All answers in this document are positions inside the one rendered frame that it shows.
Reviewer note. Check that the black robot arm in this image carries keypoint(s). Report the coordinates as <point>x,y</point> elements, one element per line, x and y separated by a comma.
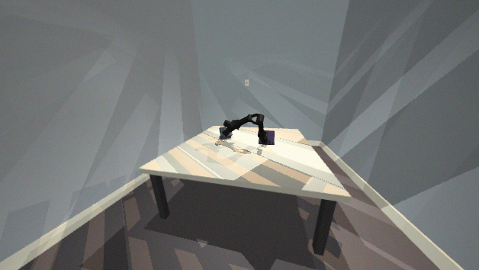
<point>236,124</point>

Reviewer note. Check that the grey sloped panel with hole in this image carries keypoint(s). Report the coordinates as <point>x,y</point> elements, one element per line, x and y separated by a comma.
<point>221,134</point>

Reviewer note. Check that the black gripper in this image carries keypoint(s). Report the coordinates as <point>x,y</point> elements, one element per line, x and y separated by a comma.
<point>227,131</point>

